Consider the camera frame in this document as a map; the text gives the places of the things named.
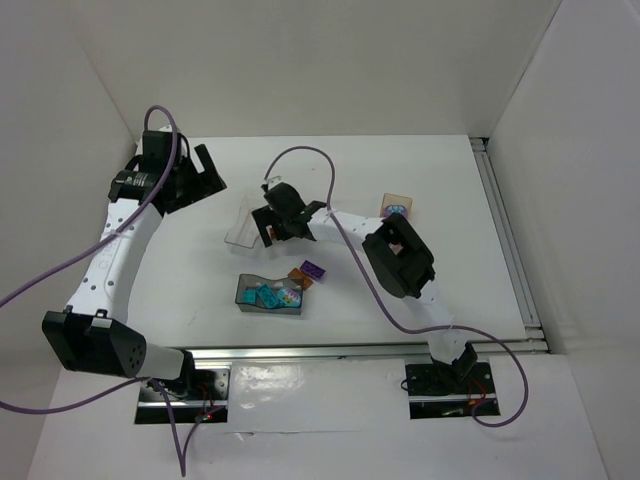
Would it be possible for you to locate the clear plastic container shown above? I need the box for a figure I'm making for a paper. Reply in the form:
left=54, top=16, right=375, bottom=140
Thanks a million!
left=224, top=194, right=266, bottom=258

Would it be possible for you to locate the purple lego brick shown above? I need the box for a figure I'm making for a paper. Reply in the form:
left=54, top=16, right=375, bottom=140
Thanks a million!
left=300, top=260, right=326, bottom=281

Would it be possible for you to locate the orange lego plate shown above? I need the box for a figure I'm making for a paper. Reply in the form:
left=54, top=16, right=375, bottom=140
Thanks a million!
left=287, top=268, right=313, bottom=291

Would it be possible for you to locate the small teal lego brick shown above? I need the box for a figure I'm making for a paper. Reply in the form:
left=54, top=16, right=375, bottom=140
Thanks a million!
left=240, top=290, right=257, bottom=305

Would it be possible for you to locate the grey plastic container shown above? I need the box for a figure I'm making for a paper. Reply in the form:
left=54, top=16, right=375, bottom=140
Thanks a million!
left=235, top=274, right=304, bottom=316

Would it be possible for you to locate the teal long lego brick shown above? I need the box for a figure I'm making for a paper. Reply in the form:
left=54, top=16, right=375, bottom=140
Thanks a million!
left=256, top=284, right=281, bottom=309

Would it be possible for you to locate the teal round lego piece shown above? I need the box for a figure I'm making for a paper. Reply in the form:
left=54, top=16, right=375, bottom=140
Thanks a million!
left=278, top=287, right=302, bottom=308

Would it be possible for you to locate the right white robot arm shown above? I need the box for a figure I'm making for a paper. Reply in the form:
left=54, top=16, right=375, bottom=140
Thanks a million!
left=251, top=182, right=478, bottom=387

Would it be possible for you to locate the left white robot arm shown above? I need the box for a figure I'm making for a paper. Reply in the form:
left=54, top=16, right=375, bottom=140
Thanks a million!
left=42, top=131, right=226, bottom=397

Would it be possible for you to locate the orange tinted plastic container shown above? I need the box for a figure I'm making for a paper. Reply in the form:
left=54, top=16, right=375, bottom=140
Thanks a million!
left=380, top=193, right=413, bottom=218

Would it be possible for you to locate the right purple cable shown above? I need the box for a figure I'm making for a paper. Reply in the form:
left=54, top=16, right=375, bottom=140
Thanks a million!
left=259, top=146, right=529, bottom=427

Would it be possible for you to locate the purple cable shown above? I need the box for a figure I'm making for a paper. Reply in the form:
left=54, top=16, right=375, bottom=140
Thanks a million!
left=0, top=104, right=221, bottom=477
left=259, top=146, right=529, bottom=427

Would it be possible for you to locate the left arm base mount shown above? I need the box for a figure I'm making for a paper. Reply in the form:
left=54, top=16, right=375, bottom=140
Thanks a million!
left=134, top=367, right=231, bottom=425

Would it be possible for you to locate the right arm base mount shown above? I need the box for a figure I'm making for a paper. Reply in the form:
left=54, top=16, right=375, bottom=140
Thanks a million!
left=400, top=362, right=500, bottom=420

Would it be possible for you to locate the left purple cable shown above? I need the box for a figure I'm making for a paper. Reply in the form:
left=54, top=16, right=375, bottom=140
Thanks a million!
left=0, top=104, right=221, bottom=477

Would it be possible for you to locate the aluminium rail right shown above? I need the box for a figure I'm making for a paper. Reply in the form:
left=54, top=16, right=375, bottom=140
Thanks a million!
left=469, top=137, right=550, bottom=353

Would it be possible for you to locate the aluminium rail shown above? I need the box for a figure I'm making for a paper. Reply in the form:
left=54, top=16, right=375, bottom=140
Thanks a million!
left=469, top=137, right=550, bottom=353
left=188, top=336, right=550, bottom=363

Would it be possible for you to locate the aluminium rail front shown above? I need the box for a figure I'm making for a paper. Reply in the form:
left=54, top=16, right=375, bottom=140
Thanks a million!
left=188, top=336, right=550, bottom=363

